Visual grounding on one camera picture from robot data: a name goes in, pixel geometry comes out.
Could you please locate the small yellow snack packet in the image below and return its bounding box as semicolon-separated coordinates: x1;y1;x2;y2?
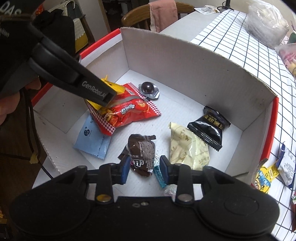
86;75;129;112

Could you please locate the clear bag of grey snacks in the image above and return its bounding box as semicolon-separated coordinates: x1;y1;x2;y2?
245;1;288;49

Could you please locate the green snack bar packet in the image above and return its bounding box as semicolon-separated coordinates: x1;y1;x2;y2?
291;191;296;205

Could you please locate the small packet near lamp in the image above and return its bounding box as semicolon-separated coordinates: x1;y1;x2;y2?
194;5;220;15

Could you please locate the black snack packet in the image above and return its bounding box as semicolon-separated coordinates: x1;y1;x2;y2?
187;106;231;151

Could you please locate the black garment on chair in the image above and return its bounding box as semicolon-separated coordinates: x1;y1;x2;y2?
33;9;76;56

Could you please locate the clear bag of pink snacks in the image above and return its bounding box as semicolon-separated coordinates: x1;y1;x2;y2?
275;43;296;78

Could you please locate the white and blue snack packet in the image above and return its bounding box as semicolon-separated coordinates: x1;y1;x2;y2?
276;143;295;187

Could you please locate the left wooden chair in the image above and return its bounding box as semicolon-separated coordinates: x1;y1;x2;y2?
121;1;194;30

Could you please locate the blue candy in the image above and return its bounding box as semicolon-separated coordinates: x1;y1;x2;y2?
153;165;177;201

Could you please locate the brown chocolate candy bag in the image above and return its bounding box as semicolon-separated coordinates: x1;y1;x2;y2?
118;134;156;177

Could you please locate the white grid tablecloth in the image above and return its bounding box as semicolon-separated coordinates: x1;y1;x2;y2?
191;9;296;241

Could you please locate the red and white cardboard box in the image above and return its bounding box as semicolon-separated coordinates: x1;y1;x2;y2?
31;27;280;200

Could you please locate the light blue packet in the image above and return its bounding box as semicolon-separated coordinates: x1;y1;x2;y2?
74;114;111;160

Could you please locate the cream snack packet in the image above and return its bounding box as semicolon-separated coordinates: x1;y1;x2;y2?
169;122;210;170

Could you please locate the pink towel on chair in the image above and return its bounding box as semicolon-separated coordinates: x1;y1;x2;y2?
149;0;178;33

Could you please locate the person's left hand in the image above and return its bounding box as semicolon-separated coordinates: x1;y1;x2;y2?
0;77;41;125

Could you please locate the red noodle snack packet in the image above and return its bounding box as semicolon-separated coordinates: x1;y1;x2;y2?
85;82;161;136

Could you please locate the yellow minion snack packet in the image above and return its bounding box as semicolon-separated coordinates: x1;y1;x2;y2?
251;158;280;193

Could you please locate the silver chocolate ball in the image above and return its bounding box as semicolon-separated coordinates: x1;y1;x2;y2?
138;81;160;100

